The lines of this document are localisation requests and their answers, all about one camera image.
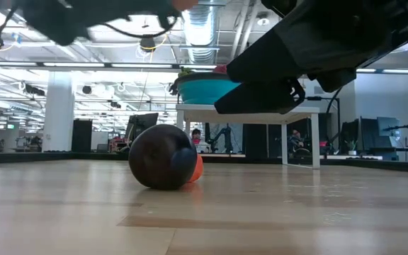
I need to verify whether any dark brown round fruit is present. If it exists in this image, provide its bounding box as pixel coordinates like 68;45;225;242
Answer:
127;123;198;191

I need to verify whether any tall black cabinet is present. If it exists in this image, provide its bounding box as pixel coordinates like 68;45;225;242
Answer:
71;118;94;153

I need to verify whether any round black ceiling lamp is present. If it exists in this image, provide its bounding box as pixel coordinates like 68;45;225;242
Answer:
139;36;157;53

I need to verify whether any orange red peach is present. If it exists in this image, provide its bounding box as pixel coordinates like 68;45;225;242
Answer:
171;0;200;11

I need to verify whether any teal collapsible bowl grey rim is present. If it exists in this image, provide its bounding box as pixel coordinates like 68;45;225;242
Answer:
170;72;242;106

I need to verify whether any small potted plant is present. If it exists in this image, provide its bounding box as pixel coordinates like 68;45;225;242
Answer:
345;140;359;157

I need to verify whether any white building pillar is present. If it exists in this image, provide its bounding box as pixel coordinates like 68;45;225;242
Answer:
42;72;76;152

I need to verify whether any silver ventilation duct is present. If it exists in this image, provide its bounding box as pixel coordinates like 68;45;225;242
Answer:
181;0;222;64

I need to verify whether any dark desk monitor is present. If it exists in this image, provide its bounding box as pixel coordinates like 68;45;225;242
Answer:
359;118;380;149

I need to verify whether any black aluminium table frame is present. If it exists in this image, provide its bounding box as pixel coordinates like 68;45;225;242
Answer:
0;150;408;174

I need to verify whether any black left camera cable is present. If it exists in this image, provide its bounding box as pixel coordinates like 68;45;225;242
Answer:
101;16;179;40

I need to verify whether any black tubular stand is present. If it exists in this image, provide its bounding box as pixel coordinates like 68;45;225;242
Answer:
305;95;341;157

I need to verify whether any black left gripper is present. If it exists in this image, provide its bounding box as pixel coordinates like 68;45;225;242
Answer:
16;0;180;47

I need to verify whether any grey desk monitor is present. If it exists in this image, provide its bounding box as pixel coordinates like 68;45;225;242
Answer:
377;116;401;139

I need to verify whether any small orange tangerine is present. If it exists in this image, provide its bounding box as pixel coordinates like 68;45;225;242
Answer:
188;152;204;183

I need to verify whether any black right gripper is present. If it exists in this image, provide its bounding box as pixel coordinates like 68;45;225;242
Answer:
226;0;408;94

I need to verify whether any black angled desk monitor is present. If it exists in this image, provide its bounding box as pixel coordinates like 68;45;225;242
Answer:
124;112;159;142

